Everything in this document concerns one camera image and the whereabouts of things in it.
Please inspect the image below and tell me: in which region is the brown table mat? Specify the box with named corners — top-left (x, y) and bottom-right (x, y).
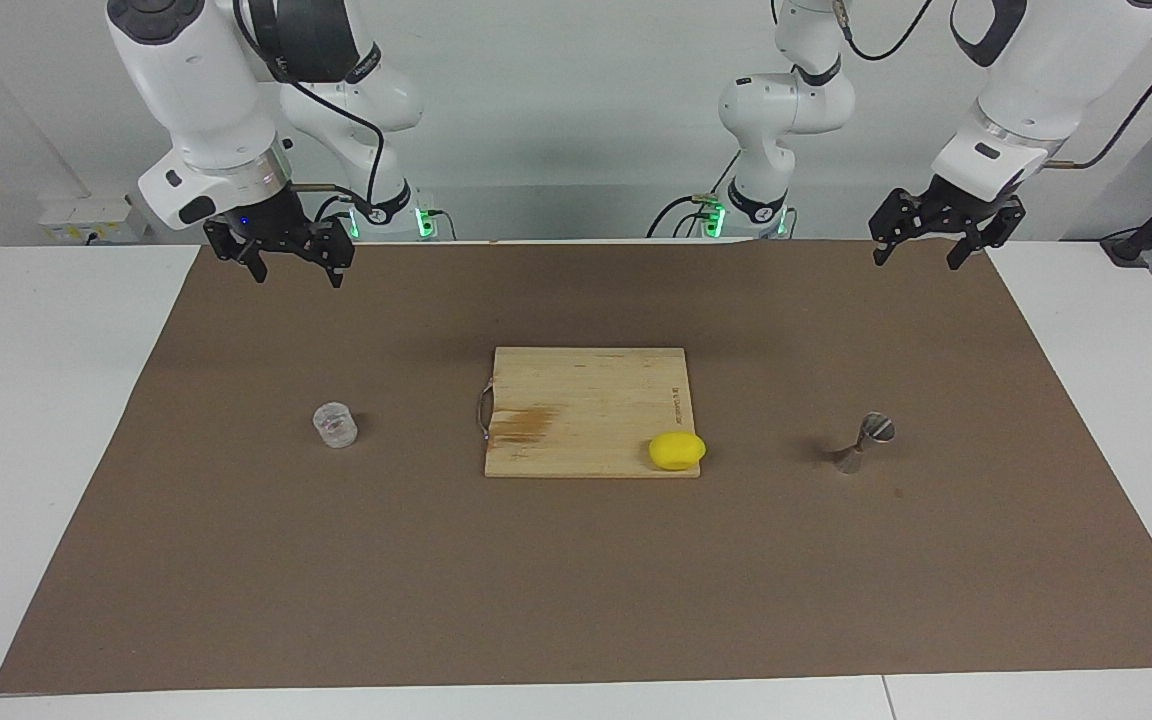
top-left (0, 238), bottom-right (1152, 695)

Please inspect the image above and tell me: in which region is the yellow lemon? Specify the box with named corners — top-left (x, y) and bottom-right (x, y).
top-left (648, 431), bottom-right (708, 471)

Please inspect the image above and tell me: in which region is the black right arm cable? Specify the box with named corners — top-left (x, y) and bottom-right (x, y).
top-left (232, 0), bottom-right (387, 216)

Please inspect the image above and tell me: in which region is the steel jigger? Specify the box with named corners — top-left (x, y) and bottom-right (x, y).
top-left (833, 412), bottom-right (897, 475)

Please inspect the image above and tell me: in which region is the black base cable bundle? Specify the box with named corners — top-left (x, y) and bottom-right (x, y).
top-left (311, 190), bottom-right (457, 241)
top-left (646, 150), bottom-right (742, 241)

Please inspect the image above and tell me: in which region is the wooden cutting board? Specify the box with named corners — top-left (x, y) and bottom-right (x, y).
top-left (477, 347), bottom-right (702, 479)

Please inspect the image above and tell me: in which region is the clear glass cup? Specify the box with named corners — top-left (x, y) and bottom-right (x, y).
top-left (312, 402), bottom-right (359, 449)

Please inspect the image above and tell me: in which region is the white power strip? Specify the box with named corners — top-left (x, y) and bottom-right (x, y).
top-left (38, 195), bottom-right (149, 245)

